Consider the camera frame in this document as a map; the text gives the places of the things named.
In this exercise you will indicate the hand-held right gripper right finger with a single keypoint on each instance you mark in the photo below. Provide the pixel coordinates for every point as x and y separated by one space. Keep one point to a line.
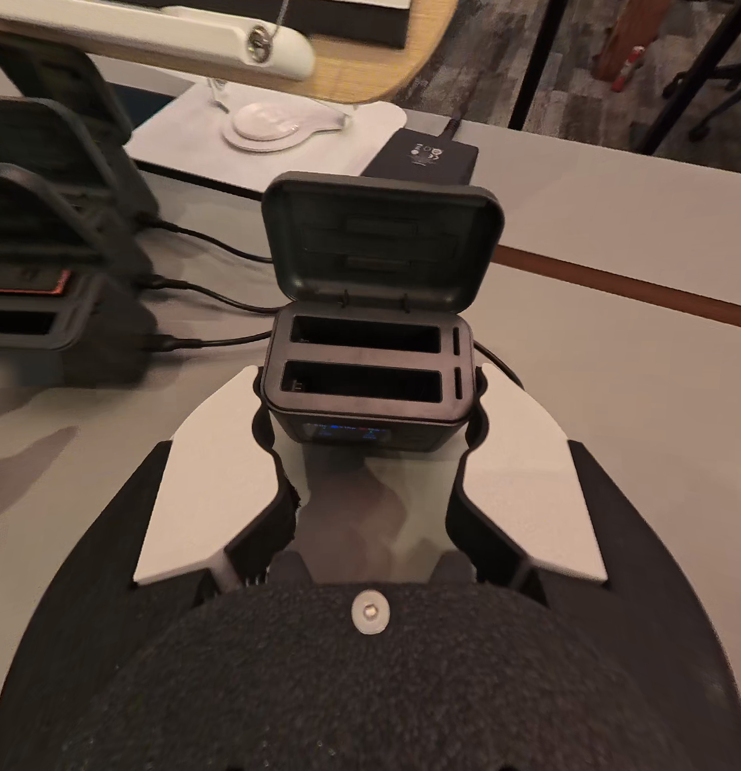
527 494

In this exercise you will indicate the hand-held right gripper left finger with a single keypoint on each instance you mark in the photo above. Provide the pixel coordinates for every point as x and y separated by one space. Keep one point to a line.
202 500

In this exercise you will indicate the black battery charging case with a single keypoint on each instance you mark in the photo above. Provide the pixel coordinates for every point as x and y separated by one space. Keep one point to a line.
75 78
39 138
376 199
105 337

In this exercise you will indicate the black battery orange rim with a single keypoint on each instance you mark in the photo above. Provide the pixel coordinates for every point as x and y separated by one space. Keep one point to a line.
21 284

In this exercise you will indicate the black charging hub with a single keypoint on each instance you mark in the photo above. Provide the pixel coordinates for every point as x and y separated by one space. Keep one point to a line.
424 153

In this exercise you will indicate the small red canister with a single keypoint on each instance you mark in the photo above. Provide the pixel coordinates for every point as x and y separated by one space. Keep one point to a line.
628 66

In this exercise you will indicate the black office chair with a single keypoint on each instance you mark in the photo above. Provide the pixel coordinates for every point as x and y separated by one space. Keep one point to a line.
720 78

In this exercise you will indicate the dark desk black legs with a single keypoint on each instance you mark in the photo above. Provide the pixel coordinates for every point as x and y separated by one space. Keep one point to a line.
695 66

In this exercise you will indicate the wooden pillar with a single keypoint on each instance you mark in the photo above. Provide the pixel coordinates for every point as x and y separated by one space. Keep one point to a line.
629 30

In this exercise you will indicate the white paper poster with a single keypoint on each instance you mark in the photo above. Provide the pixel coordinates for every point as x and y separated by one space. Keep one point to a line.
346 30

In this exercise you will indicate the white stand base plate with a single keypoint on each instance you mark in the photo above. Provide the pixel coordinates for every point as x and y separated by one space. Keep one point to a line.
184 138

